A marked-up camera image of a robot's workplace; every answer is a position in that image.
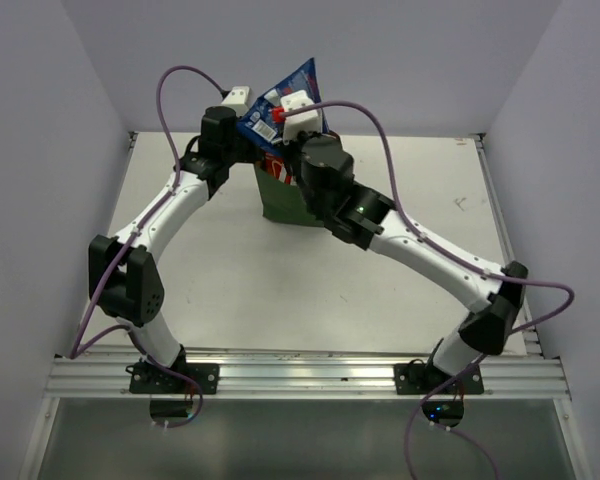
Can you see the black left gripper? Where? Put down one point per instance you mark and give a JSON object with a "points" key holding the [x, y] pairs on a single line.
{"points": [[245, 150]]}

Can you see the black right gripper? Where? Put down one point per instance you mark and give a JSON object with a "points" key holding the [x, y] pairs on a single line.
{"points": [[296, 157]]}

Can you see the orange red Doritos bag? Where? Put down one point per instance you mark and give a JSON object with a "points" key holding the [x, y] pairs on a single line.
{"points": [[274, 166]]}

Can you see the blue snack bag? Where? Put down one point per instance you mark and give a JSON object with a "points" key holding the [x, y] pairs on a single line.
{"points": [[266, 123]]}

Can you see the green brown paper bag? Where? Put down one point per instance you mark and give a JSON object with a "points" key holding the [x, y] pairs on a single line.
{"points": [[283, 204]]}

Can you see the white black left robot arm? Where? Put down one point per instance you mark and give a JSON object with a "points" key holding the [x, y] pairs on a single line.
{"points": [[124, 281]]}

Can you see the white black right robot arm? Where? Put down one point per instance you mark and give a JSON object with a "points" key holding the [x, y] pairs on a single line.
{"points": [[356, 214]]}

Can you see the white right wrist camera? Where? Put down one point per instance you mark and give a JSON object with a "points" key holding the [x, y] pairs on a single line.
{"points": [[292, 119]]}

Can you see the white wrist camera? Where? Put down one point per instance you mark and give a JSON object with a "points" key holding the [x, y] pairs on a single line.
{"points": [[292, 119], [239, 99]]}

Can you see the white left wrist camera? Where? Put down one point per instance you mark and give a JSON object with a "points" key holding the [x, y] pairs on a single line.
{"points": [[239, 99]]}

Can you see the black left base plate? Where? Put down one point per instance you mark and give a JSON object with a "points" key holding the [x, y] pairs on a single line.
{"points": [[193, 377]]}

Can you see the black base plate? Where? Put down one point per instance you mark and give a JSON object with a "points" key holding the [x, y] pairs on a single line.
{"points": [[193, 377], [416, 378]]}

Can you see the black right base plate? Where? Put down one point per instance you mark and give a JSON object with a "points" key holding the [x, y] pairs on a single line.
{"points": [[416, 378]]}

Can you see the aluminium rail frame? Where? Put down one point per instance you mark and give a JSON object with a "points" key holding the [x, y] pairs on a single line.
{"points": [[305, 333]]}

